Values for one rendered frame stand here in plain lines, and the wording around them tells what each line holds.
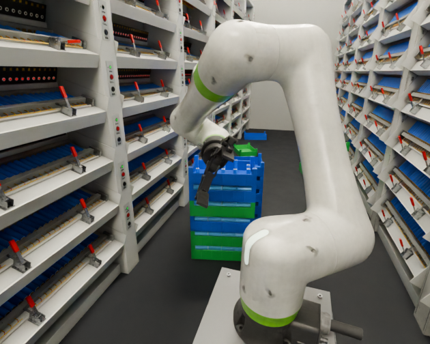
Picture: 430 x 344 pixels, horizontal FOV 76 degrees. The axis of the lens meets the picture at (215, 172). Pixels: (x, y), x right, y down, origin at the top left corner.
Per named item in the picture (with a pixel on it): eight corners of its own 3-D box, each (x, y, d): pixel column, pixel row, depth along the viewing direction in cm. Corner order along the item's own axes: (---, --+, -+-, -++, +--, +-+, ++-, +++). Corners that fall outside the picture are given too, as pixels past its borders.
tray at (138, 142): (179, 134, 174) (185, 113, 168) (125, 163, 119) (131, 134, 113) (150, 122, 176) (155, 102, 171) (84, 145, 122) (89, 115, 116)
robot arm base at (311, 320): (355, 319, 62) (362, 299, 60) (362, 389, 49) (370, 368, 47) (242, 286, 70) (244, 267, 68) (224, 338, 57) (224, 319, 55)
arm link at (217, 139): (237, 144, 91) (224, 167, 94) (205, 127, 89) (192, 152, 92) (238, 149, 85) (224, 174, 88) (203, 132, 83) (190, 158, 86)
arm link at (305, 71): (396, 263, 56) (340, 11, 59) (334, 287, 50) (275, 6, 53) (345, 253, 68) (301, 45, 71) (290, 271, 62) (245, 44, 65)
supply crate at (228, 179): (253, 170, 141) (254, 155, 138) (256, 186, 122) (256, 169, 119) (194, 169, 143) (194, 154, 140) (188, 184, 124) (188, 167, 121)
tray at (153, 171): (180, 163, 180) (185, 144, 175) (130, 203, 125) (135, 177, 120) (153, 151, 183) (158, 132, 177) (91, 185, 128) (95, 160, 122)
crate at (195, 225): (251, 213, 149) (252, 199, 146) (253, 233, 130) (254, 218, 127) (196, 211, 151) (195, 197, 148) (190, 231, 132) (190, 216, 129)
